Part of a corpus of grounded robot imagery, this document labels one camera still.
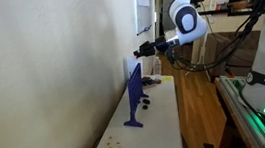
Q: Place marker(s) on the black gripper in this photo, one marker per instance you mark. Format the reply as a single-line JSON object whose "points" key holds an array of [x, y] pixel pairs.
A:
{"points": [[161, 45]]}

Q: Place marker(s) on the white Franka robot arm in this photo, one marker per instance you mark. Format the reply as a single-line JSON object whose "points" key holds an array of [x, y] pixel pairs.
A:
{"points": [[182, 8]]}

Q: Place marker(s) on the clear plastic water bottle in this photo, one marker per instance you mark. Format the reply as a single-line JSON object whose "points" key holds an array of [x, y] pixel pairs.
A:
{"points": [[157, 66]]}

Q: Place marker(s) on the black remote control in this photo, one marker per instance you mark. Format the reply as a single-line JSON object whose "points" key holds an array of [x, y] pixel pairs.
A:
{"points": [[146, 80]]}

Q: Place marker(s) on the whiteboard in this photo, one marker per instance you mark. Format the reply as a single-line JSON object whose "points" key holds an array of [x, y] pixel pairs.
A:
{"points": [[142, 15]]}

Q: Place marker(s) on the yellow plastic disc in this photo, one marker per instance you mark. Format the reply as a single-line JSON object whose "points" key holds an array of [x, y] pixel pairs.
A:
{"points": [[166, 78]]}

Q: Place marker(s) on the blue connect four grid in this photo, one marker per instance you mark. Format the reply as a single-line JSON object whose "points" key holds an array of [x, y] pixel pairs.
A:
{"points": [[134, 90]]}

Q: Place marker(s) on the black plastic disc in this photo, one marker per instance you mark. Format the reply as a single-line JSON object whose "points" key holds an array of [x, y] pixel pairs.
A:
{"points": [[144, 100], [147, 101], [145, 107]]}

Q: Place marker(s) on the brown wooden cabinet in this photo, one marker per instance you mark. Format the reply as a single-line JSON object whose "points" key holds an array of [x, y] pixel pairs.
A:
{"points": [[216, 47]]}

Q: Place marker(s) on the brown wooden box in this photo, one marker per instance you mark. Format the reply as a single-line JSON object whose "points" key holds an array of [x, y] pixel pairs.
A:
{"points": [[238, 5]]}

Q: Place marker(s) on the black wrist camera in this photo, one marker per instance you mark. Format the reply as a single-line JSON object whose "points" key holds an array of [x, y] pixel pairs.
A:
{"points": [[171, 55]]}

